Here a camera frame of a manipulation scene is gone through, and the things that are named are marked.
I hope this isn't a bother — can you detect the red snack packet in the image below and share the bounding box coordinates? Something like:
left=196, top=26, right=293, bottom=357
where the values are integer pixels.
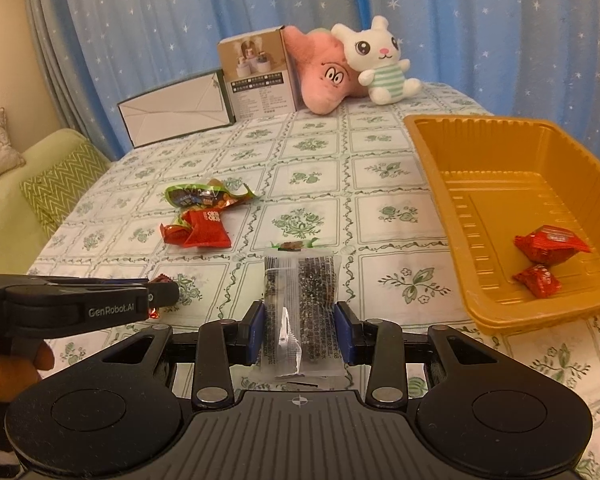
left=182, top=209, right=231, bottom=249

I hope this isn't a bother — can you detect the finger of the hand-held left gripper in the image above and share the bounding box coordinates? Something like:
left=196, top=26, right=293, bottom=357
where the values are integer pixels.
left=146, top=281, right=180, bottom=309
left=44, top=275, right=152, bottom=289

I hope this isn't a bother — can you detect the white rabbit plush toy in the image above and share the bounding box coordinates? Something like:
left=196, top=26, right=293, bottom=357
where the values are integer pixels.
left=331, top=15, right=424, bottom=106

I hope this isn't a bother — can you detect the floral green white tablecloth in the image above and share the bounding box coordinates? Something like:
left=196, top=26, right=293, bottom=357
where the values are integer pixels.
left=27, top=81, right=600, bottom=462

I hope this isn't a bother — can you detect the small green brown candy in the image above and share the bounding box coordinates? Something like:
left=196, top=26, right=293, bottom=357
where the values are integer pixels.
left=272, top=239, right=322, bottom=252

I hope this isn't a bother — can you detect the person's left hand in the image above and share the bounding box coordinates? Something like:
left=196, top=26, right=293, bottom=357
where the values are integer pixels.
left=0, top=341, right=56, bottom=407

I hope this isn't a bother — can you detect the blue star curtain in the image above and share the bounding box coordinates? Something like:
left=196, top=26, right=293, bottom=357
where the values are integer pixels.
left=362, top=0, right=600, bottom=181
left=22, top=0, right=369, bottom=158

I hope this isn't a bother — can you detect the large red candy packet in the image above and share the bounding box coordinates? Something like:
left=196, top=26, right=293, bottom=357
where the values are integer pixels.
left=513, top=225, right=593, bottom=267

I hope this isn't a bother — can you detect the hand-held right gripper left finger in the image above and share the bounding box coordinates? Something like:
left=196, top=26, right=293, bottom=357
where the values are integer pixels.
left=86, top=301, right=267, bottom=409

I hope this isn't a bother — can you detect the clear dark-filled snack packet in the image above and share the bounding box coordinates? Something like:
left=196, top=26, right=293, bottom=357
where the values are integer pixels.
left=261, top=247, right=343, bottom=380

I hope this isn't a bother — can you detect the pink star plush toy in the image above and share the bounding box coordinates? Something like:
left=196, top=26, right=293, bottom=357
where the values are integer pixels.
left=284, top=25, right=367, bottom=115

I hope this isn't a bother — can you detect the golden plastic tray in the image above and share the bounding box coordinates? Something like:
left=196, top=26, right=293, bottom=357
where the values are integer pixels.
left=403, top=114, right=600, bottom=337

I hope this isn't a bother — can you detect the light green sofa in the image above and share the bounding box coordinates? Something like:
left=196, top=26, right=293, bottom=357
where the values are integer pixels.
left=0, top=128, right=114, bottom=281

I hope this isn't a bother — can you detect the small red candy packet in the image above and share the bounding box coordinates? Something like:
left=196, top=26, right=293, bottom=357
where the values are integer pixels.
left=512, top=264, right=562, bottom=299

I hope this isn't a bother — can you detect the green zigzag cushion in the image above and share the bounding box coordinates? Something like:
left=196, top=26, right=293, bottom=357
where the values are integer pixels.
left=19, top=139, right=112, bottom=239

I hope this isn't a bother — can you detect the green snack packet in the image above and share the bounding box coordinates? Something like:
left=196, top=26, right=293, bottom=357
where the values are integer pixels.
left=165, top=179, right=257, bottom=210

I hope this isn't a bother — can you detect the red candy wrapper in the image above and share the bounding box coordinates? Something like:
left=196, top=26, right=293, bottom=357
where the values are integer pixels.
left=160, top=223, right=192, bottom=245

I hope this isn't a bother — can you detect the brown product box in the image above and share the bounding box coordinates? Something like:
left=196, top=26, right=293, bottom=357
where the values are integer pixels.
left=217, top=25, right=301, bottom=124

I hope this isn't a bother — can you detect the white box with green edges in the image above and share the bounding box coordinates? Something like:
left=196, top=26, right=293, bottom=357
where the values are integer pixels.
left=117, top=69, right=237, bottom=149

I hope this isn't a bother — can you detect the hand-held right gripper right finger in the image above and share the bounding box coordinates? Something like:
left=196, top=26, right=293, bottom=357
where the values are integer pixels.
left=335, top=301, right=524, bottom=409

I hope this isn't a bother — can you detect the small red candy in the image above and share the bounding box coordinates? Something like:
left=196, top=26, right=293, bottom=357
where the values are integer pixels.
left=149, top=273, right=171, bottom=319

